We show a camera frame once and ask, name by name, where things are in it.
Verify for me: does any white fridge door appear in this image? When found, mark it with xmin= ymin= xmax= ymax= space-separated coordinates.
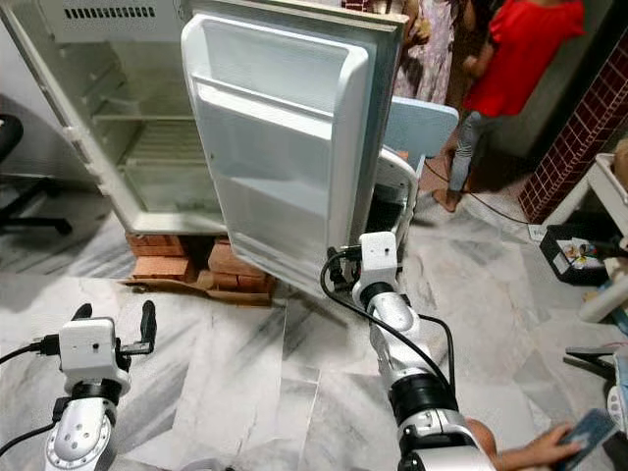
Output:
xmin=182 ymin=0 xmax=415 ymax=295

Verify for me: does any dark smartphone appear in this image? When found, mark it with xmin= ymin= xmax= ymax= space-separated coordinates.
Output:
xmin=554 ymin=407 xmax=621 ymax=471

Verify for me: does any clear fridge shelf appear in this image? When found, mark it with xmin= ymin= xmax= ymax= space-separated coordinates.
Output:
xmin=93 ymin=111 xmax=197 ymax=126

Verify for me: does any white open fridge cabinet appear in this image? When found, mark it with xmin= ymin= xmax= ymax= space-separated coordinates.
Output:
xmin=0 ymin=0 xmax=227 ymax=236

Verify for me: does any person's bare hand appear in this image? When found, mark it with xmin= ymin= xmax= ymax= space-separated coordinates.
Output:
xmin=515 ymin=424 xmax=585 ymax=471

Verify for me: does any red brick pile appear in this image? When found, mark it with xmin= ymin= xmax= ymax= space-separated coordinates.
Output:
xmin=206 ymin=240 xmax=271 ymax=293
xmin=126 ymin=232 xmax=192 ymax=284

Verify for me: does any pale blue plastic chair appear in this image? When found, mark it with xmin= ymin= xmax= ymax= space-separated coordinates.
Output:
xmin=383 ymin=96 xmax=459 ymax=163

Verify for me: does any black office chair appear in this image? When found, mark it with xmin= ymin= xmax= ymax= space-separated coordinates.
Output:
xmin=0 ymin=113 xmax=75 ymax=236

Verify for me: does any black box with items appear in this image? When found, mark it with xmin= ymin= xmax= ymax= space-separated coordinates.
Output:
xmin=540 ymin=224 xmax=624 ymax=286

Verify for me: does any person in floral dress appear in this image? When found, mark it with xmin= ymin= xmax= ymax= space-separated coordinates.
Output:
xmin=392 ymin=0 xmax=462 ymax=104

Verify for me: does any black metal stand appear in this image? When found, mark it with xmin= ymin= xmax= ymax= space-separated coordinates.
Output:
xmin=564 ymin=343 xmax=628 ymax=379

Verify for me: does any white side table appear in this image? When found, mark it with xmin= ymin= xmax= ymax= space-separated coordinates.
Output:
xmin=577 ymin=152 xmax=628 ymax=323

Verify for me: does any person in red shirt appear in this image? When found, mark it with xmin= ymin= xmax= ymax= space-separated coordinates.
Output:
xmin=437 ymin=0 xmax=587 ymax=214

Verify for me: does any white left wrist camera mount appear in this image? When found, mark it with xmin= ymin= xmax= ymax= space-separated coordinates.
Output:
xmin=57 ymin=317 xmax=125 ymax=389

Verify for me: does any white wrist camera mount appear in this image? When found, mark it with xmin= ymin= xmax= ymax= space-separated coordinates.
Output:
xmin=358 ymin=231 xmax=401 ymax=290
xmin=57 ymin=317 xmax=125 ymax=389

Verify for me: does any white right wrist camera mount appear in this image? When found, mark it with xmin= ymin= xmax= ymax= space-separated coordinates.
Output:
xmin=358 ymin=231 xmax=401 ymax=290

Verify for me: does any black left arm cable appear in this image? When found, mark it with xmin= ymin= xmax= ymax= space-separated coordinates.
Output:
xmin=0 ymin=422 xmax=60 ymax=460
xmin=0 ymin=337 xmax=65 ymax=366

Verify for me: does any black power cord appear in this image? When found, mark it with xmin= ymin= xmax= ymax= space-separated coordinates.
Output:
xmin=422 ymin=162 xmax=541 ymax=232

